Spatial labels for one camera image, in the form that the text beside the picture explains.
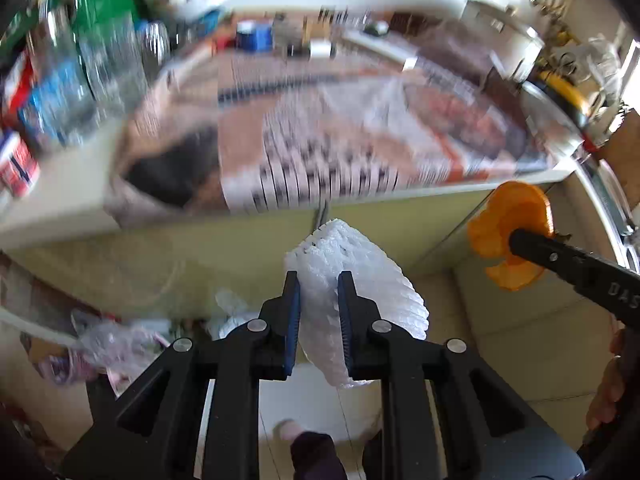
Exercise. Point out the white foam net sleeve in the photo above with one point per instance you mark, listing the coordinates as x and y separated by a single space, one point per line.
360 260

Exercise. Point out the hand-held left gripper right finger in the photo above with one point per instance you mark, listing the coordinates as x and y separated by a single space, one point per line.
345 325

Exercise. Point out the blue label clear plastic bottle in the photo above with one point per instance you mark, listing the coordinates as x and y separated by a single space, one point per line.
55 95

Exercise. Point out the orange plastic piece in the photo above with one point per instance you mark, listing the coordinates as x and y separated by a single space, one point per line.
510 205

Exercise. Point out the white cup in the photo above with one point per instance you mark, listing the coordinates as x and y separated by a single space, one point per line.
320 49

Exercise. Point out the person's leg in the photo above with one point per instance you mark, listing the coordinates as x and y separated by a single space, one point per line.
372 460
317 457

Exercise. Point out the person's left pink slipper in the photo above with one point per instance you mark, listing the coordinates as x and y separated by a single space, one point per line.
289 431

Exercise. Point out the person's right leg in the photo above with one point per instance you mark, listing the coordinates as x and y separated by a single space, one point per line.
372 460

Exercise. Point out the person's right hand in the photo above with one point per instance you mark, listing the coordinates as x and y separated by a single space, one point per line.
607 385

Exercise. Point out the printed table cover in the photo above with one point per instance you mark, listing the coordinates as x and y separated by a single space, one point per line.
350 125

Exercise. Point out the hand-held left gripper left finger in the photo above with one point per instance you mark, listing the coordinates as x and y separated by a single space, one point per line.
293 325

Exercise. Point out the red and white box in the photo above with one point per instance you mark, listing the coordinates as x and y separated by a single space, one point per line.
17 165

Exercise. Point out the clear plastic garbage bag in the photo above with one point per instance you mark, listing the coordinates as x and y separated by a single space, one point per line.
115 340

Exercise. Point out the round metal rim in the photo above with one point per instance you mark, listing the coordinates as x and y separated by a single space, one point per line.
595 160

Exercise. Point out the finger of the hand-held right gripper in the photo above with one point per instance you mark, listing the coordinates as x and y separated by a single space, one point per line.
575 267

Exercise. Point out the person's left leg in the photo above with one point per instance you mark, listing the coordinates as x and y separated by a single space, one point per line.
317 457

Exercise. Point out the yellow and black object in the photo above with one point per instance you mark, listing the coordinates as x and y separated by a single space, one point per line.
562 90

